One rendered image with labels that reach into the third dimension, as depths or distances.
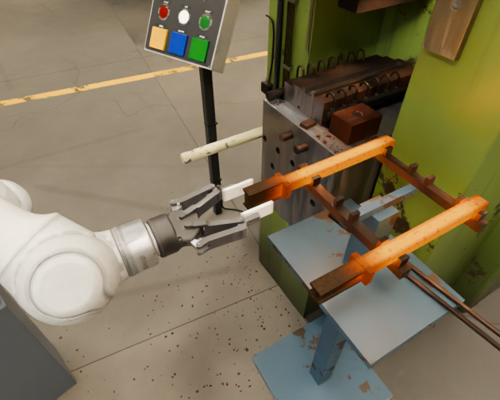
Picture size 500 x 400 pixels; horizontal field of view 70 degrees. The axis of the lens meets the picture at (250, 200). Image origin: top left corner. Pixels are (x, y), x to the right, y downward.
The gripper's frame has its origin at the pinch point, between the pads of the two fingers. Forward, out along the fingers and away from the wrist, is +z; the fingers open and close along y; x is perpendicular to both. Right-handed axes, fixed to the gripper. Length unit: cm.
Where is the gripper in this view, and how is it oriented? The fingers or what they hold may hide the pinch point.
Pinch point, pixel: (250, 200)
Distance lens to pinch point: 71.6
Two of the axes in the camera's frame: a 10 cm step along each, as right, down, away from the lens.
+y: 5.1, 6.0, -6.2
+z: 8.6, -3.5, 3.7
